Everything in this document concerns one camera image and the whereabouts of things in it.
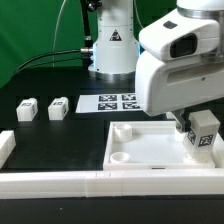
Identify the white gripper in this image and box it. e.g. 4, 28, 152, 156
135, 10, 224, 133

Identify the white square tabletop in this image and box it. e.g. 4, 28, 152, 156
103, 121, 215, 170

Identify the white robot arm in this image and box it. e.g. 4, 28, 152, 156
89, 0, 224, 130

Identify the white sheet with markers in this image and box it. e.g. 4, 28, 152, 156
76, 93, 140, 113

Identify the white right fence wall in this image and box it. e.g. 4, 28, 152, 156
212, 135, 224, 169

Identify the white fence wall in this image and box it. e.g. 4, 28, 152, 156
0, 130, 16, 169
212, 135, 224, 169
0, 168, 224, 199

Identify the white front fence wall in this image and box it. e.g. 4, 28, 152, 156
0, 168, 224, 199

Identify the black thick cable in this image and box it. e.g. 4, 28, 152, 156
13, 48, 95, 77

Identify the black vertical hose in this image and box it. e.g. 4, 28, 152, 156
79, 0, 93, 49

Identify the black thin cable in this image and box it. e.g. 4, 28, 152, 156
13, 56, 93, 77

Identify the grey thin cable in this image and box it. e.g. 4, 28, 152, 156
52, 0, 68, 68

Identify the white left fence wall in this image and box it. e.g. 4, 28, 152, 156
0, 130, 16, 169

